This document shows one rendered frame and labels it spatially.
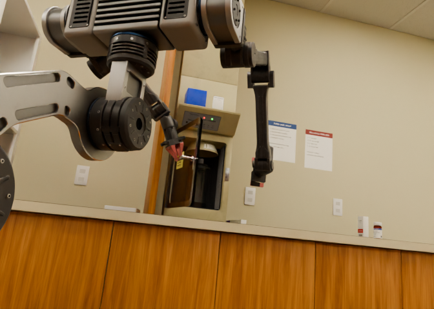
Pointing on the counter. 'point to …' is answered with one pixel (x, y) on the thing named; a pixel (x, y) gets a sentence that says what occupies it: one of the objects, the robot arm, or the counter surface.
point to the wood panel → (159, 136)
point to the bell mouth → (207, 149)
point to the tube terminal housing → (217, 88)
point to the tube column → (210, 53)
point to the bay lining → (214, 179)
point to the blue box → (196, 97)
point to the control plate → (203, 120)
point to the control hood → (230, 126)
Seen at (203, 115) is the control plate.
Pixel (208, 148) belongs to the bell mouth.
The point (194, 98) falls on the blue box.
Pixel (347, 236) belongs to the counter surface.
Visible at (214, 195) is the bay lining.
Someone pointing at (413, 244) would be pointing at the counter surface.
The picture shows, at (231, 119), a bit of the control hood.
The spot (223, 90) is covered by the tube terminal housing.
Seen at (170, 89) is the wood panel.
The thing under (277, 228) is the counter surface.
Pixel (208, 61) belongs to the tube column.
